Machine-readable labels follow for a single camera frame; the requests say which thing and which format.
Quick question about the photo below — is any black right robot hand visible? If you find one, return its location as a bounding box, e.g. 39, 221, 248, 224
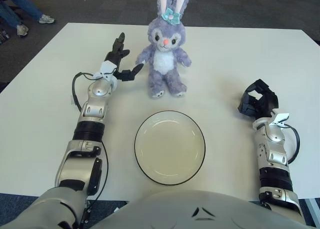
237, 78, 279, 119

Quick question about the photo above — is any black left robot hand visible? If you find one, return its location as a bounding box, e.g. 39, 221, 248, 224
104, 32, 145, 83

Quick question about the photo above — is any purple bunny plush doll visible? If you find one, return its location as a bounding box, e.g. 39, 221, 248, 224
135, 0, 193, 100

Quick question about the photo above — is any white plate with black rim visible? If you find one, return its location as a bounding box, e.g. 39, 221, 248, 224
134, 110, 207, 185

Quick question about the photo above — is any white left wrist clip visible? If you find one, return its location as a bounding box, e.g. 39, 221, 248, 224
93, 60, 117, 80

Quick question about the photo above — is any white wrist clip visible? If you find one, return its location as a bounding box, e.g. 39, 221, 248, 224
271, 113, 291, 126
93, 60, 117, 80

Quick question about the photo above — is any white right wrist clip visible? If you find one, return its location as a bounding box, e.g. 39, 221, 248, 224
271, 113, 291, 126

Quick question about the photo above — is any white sneaker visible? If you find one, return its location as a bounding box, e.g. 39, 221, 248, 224
16, 24, 29, 37
38, 14, 55, 24

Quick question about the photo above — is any blue jeans leg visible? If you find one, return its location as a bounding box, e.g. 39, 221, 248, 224
0, 0, 22, 27
0, 0, 43, 21

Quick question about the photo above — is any white table leg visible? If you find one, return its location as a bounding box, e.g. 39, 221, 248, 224
303, 197, 320, 229

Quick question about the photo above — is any grey robot torso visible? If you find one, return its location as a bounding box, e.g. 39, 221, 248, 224
89, 189, 305, 229

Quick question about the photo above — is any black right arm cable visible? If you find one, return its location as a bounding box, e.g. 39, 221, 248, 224
282, 123, 300, 165

